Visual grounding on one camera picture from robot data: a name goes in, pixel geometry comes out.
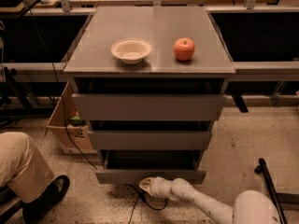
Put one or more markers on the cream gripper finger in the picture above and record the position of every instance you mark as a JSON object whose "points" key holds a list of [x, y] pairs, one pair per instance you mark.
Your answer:
{"points": [[145, 183]]}

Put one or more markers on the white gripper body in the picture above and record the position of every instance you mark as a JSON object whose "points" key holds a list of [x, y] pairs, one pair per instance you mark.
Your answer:
{"points": [[158, 186]]}

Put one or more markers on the grey bottom drawer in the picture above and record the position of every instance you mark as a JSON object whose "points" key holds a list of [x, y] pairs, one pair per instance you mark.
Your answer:
{"points": [[131, 166]]}

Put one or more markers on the grey drawer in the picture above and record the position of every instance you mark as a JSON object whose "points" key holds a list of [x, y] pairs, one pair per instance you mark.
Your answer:
{"points": [[150, 135], [131, 166], [149, 107]]}

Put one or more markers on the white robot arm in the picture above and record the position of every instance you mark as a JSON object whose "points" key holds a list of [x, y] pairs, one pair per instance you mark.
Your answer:
{"points": [[250, 206]]}

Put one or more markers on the grey middle drawer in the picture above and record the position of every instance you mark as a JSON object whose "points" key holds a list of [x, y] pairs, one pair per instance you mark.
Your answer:
{"points": [[150, 135]]}

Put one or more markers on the grey top drawer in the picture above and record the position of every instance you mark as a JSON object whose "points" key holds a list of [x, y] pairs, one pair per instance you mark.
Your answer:
{"points": [[149, 107]]}

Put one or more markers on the grey drawer cabinet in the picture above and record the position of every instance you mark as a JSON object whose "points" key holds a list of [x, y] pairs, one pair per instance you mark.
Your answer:
{"points": [[93, 69]]}

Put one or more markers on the cardboard box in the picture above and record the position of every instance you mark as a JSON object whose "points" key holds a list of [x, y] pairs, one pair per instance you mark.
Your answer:
{"points": [[72, 139]]}

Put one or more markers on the green object in box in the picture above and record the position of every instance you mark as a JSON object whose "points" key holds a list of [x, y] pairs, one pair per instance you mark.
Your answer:
{"points": [[76, 120]]}

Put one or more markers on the black leather shoe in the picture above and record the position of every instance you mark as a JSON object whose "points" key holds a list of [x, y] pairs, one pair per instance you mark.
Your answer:
{"points": [[32, 212]]}

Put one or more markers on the black metal stand leg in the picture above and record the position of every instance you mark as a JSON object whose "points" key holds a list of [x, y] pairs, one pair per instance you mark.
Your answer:
{"points": [[277, 198]]}

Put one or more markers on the beige trouser leg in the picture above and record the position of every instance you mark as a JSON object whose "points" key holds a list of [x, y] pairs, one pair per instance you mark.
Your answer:
{"points": [[22, 167]]}

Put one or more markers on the white paper bowl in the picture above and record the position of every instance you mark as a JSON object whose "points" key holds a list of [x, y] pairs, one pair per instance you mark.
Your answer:
{"points": [[131, 50]]}

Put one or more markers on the red apple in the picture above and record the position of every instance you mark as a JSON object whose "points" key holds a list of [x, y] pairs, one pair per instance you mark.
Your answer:
{"points": [[184, 49]]}

